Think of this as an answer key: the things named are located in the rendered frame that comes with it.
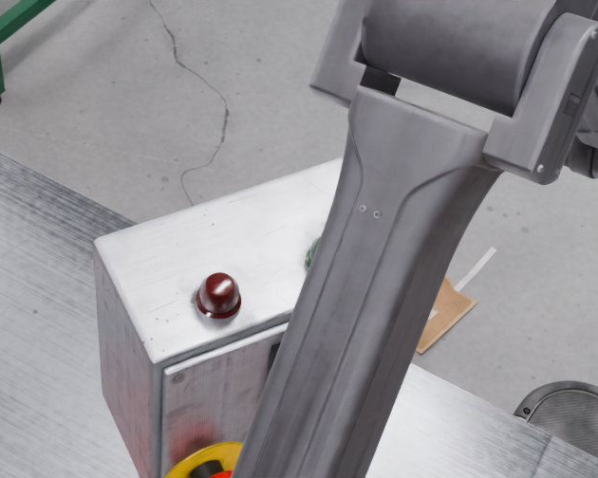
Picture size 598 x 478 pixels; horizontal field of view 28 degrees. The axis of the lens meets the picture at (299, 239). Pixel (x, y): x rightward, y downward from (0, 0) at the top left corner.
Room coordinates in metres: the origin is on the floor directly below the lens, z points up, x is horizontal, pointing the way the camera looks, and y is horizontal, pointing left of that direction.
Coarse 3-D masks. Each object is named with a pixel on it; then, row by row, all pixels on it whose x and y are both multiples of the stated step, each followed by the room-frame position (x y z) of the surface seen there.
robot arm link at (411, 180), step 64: (320, 64) 0.37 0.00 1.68; (576, 64) 0.35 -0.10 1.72; (384, 128) 0.33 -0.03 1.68; (448, 128) 0.33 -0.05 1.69; (512, 128) 0.33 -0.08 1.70; (576, 128) 0.35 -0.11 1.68; (384, 192) 0.31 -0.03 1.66; (448, 192) 0.31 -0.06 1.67; (320, 256) 0.30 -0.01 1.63; (384, 256) 0.29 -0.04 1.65; (448, 256) 0.31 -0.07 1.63; (320, 320) 0.27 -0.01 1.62; (384, 320) 0.27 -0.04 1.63; (320, 384) 0.25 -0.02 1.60; (384, 384) 0.26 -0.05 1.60; (256, 448) 0.23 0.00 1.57; (320, 448) 0.23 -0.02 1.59
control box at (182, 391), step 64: (256, 192) 0.45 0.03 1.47; (320, 192) 0.46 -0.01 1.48; (128, 256) 0.39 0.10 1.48; (192, 256) 0.39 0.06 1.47; (256, 256) 0.40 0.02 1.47; (128, 320) 0.35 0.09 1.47; (192, 320) 0.35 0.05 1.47; (256, 320) 0.36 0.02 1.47; (128, 384) 0.35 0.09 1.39; (192, 384) 0.33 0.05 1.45; (256, 384) 0.35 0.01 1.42; (128, 448) 0.35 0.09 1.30; (192, 448) 0.33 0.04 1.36
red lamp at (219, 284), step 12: (216, 276) 0.37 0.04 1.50; (228, 276) 0.37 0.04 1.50; (204, 288) 0.36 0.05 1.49; (216, 288) 0.36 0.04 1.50; (228, 288) 0.36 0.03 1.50; (204, 300) 0.36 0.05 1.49; (216, 300) 0.36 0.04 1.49; (228, 300) 0.36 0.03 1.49; (240, 300) 0.37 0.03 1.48; (204, 312) 0.35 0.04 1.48; (216, 312) 0.35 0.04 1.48; (228, 312) 0.36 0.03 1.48
